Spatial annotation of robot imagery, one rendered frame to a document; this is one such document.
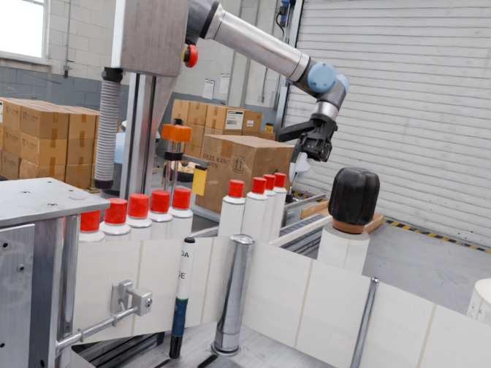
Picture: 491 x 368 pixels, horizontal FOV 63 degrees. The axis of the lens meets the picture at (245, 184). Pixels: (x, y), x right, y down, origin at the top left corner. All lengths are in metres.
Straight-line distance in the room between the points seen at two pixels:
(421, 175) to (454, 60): 1.28
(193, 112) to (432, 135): 2.71
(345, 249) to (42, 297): 0.48
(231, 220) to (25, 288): 0.57
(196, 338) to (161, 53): 0.46
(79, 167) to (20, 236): 3.89
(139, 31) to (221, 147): 0.81
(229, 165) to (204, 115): 3.25
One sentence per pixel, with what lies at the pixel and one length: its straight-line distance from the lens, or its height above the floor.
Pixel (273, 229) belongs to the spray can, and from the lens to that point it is 1.11.
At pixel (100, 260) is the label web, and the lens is 0.56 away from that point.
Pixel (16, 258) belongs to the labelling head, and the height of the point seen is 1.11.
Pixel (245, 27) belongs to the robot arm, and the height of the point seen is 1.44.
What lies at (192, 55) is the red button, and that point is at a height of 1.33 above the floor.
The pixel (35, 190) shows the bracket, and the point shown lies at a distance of 0.46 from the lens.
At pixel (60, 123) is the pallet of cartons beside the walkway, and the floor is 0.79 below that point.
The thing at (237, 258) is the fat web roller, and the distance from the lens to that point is 0.59.
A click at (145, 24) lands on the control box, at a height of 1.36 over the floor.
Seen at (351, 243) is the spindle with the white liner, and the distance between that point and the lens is 0.72.
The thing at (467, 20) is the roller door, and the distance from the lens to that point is 5.07.
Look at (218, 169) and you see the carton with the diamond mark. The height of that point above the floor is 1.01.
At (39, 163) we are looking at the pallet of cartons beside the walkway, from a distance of 4.09.
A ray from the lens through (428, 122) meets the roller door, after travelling 4.97.
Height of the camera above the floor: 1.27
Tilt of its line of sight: 12 degrees down
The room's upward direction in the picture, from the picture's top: 9 degrees clockwise
